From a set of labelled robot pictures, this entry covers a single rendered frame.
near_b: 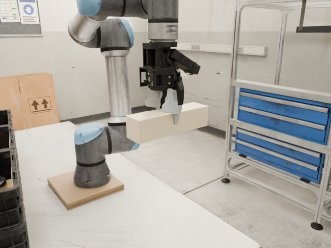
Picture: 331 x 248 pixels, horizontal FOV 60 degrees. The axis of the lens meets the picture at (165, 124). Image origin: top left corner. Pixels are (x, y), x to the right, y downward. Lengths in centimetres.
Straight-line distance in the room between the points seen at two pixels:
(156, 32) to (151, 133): 24
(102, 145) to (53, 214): 30
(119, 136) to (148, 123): 44
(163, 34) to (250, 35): 271
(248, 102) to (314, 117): 53
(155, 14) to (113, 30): 45
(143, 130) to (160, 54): 19
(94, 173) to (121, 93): 33
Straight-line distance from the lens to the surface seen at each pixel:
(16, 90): 397
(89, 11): 77
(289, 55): 314
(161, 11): 70
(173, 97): 73
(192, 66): 78
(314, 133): 215
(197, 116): 82
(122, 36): 115
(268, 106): 227
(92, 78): 444
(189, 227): 100
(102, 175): 118
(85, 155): 114
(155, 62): 71
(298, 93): 212
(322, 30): 207
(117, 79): 114
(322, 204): 227
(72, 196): 115
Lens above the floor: 131
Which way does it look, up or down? 18 degrees down
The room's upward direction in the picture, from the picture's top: straight up
